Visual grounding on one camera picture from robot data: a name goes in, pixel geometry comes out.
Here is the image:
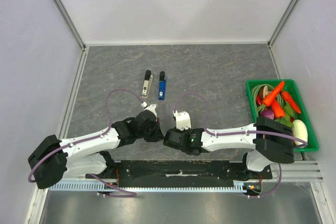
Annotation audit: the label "blue stapler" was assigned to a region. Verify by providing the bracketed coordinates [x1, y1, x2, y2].
[158, 71, 166, 100]

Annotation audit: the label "beige stapler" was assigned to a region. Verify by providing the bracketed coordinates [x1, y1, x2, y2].
[141, 70, 153, 98]

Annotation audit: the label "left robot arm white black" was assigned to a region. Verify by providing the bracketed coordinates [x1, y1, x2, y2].
[28, 109, 163, 189]

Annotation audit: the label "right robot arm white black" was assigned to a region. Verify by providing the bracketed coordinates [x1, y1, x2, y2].
[163, 117, 294, 179]

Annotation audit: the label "toy green beans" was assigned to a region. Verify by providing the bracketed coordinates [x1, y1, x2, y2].
[250, 85, 266, 116]

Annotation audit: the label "red toy chili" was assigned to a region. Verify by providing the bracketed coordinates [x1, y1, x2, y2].
[256, 95, 263, 106]

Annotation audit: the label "purple toy onion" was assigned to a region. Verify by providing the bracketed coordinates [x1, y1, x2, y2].
[259, 110, 275, 120]

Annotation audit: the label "upper toy carrot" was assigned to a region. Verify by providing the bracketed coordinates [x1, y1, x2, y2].
[262, 80, 285, 106]

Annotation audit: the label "toy carrot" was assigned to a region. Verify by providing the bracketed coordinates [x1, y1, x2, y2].
[270, 99, 286, 119]
[262, 80, 285, 106]
[281, 91, 301, 114]

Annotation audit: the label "toy mushroom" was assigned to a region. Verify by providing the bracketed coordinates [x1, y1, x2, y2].
[259, 86, 271, 100]

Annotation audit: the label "middle toy carrot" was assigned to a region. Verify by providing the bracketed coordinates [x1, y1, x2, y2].
[270, 99, 286, 119]

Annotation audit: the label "toy green leaf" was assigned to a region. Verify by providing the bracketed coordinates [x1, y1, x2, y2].
[275, 117, 294, 128]

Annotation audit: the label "lower toy carrot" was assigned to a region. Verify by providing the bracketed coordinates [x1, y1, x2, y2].
[281, 91, 301, 114]

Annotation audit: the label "white toy eggplant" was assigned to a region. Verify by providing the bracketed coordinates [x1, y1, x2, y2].
[292, 119, 308, 143]

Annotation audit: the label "green plastic bin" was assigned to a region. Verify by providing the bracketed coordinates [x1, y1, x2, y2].
[246, 79, 319, 153]

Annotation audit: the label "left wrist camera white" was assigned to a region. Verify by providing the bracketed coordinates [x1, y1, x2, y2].
[141, 101, 157, 117]

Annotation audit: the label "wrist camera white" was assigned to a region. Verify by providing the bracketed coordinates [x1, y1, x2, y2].
[141, 101, 157, 117]
[173, 110, 192, 131]

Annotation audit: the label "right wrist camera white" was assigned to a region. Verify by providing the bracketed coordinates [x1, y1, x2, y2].
[173, 110, 192, 131]

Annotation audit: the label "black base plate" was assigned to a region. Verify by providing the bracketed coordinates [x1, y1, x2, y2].
[98, 161, 272, 187]

